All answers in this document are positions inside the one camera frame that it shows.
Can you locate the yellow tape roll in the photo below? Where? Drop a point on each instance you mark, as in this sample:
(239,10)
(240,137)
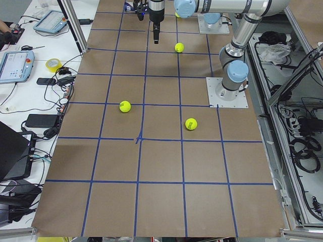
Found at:
(53,64)

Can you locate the yellow tennis ball near gripper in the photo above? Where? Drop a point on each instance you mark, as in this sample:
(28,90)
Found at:
(191,124)

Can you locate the black phone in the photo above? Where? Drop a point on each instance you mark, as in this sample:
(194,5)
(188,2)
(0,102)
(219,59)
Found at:
(46,81)

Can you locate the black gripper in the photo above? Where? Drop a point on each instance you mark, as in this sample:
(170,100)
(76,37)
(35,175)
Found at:
(156,12)

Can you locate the far teach pendant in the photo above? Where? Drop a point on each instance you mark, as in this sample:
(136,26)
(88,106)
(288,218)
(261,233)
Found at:
(51,23)

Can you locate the teach pendant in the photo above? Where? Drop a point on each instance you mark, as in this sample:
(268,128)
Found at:
(16,66)
(51,23)

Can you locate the Roland Garros yellow tennis ball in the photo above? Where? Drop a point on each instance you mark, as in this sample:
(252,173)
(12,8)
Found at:
(125,106)

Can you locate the aluminium frame post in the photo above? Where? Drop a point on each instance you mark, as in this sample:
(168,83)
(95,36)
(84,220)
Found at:
(74,25)

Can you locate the near teach pendant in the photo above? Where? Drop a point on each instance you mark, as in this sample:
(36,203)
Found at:
(16,66)

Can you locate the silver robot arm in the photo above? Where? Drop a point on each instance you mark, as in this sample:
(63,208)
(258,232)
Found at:
(231,58)
(185,9)

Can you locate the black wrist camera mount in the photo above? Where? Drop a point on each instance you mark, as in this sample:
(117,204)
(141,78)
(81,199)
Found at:
(141,8)

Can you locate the center yellow tennis ball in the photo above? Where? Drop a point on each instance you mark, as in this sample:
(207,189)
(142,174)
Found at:
(179,47)

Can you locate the black power adapter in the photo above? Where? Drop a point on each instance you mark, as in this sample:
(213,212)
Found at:
(41,120)

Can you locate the scissors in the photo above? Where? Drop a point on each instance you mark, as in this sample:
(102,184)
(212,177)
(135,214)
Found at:
(27,47)

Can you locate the white blue tennis ball can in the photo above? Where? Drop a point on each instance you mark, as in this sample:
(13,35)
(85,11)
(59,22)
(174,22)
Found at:
(129,7)

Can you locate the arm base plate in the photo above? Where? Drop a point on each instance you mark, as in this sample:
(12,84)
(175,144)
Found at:
(219,97)
(213,23)

